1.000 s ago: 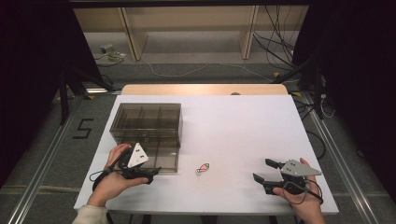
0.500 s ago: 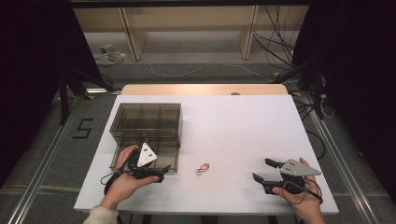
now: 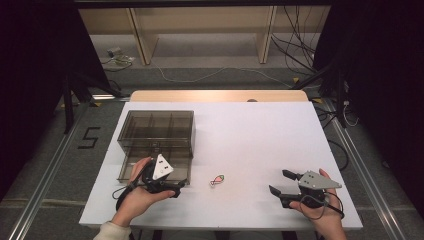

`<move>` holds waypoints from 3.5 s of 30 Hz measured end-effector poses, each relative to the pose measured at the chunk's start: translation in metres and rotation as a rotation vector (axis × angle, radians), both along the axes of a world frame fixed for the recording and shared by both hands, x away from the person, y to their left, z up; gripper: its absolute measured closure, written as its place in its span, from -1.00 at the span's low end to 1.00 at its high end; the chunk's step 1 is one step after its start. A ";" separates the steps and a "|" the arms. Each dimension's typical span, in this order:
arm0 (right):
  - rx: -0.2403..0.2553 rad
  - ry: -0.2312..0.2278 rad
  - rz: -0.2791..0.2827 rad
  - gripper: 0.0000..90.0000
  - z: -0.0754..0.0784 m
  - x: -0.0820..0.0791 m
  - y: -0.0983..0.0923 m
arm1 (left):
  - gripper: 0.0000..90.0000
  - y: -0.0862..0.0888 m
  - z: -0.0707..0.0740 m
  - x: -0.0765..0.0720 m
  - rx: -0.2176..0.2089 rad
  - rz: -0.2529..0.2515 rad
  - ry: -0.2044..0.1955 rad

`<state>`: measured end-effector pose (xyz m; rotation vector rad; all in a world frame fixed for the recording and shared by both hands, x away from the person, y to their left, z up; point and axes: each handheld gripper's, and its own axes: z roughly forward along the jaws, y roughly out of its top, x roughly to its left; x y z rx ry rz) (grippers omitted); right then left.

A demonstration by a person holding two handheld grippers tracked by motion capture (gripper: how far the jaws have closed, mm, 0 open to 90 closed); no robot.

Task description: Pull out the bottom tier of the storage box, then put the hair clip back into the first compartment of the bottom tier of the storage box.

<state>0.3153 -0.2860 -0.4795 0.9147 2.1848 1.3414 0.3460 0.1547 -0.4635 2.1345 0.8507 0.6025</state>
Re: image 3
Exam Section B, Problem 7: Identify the person's left hand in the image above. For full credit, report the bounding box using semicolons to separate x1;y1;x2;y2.
111;156;176;228

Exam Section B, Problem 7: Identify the black curtain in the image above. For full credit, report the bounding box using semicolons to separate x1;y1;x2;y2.
0;0;111;201
313;0;424;214

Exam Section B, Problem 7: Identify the white floor cable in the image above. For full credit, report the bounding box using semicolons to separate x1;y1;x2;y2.
151;61;294;89

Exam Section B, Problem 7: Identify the light wooden shelf unit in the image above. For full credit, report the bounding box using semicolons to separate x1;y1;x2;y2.
78;6;331;66

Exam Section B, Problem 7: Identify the hand-held gripper black cable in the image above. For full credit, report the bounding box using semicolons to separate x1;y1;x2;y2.
112;163;148;211
299;192;345;221

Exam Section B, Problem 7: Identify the smoky transparent drawer cabinet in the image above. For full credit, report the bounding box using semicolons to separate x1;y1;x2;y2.
117;110;195;158

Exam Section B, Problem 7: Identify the right hand-held gripper black cable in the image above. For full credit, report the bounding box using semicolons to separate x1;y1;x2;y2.
299;192;345;221

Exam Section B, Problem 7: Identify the person's right hand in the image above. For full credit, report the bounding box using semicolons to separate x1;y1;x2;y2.
289;168;348;240

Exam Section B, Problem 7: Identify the left hand-held gripper black cable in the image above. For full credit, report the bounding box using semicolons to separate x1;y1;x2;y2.
112;163;148;211

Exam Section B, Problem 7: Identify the aluminium floor rail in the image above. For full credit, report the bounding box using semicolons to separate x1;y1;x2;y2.
6;94;131;240
321;98;408;240

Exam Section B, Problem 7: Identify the bundle of black cables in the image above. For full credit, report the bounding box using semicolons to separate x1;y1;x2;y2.
270;5;318;76

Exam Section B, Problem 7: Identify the black metal stand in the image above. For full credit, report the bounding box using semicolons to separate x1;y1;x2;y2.
292;59;348;129
62;71;125;134

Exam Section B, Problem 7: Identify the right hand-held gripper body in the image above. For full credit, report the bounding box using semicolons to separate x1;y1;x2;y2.
281;170;343;210

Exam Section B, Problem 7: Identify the grey power adapter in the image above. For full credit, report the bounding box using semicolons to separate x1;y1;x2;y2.
106;47;124;60

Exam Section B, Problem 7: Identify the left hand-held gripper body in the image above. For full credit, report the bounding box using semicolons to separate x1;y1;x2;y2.
141;153;182;194

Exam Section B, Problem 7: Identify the black floor cable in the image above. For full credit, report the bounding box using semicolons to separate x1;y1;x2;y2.
328;139;350;172

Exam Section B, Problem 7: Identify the small pink fish-shaped piece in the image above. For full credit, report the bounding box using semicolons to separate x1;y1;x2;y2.
209;174;225;187

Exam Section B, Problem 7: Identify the light wooden table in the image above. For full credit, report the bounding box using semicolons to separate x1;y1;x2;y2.
129;89;309;103

